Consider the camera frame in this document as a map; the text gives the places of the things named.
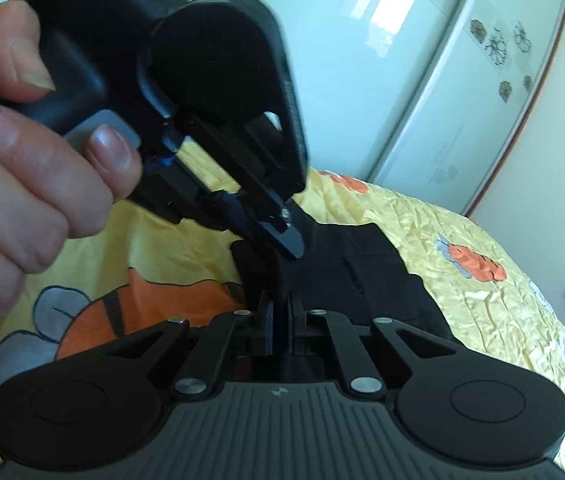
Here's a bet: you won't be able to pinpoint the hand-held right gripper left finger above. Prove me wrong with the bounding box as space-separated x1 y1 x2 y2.
105 292 276 397

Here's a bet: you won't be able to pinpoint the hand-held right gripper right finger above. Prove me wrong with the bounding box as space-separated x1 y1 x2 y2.
287 294 459 394

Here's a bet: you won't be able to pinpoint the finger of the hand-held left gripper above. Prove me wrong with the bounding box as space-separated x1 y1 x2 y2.
176 57 309 262

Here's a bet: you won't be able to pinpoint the black pants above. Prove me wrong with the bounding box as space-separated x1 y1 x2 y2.
230 207 438 386

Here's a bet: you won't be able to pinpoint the person's left hand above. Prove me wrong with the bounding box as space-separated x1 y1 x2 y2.
0 0 144 324

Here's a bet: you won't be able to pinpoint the yellow printed blanket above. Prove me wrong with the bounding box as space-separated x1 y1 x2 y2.
0 142 565 480

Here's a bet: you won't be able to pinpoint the white sliding wardrobe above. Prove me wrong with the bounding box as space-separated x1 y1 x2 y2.
170 0 565 217

